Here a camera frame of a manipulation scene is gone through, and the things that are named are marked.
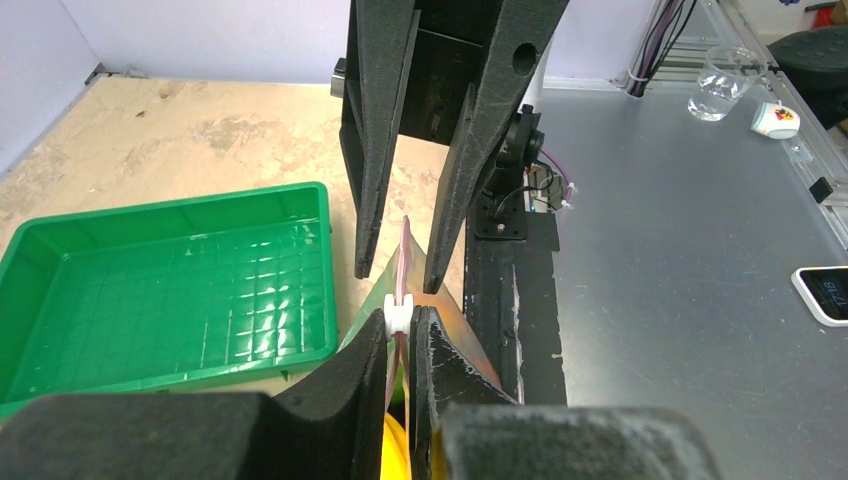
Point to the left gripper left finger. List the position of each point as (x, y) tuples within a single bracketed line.
[(329, 425)]

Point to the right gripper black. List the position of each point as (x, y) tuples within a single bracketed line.
[(494, 46)]

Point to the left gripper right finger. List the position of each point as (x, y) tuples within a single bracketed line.
[(560, 442)]

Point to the yellow bell pepper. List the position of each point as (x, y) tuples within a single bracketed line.
[(395, 462)]

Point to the clear zip top bag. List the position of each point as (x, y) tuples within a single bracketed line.
[(411, 291)]

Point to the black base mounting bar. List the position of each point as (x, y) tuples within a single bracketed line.
[(510, 301)]

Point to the green plastic tray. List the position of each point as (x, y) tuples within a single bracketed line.
[(173, 296)]

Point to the clear glass beaker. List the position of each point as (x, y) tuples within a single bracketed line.
[(728, 72)]

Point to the small white printed cup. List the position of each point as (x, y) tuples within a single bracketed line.
[(775, 121)]

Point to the white smartphone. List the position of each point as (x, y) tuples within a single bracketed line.
[(824, 291)]

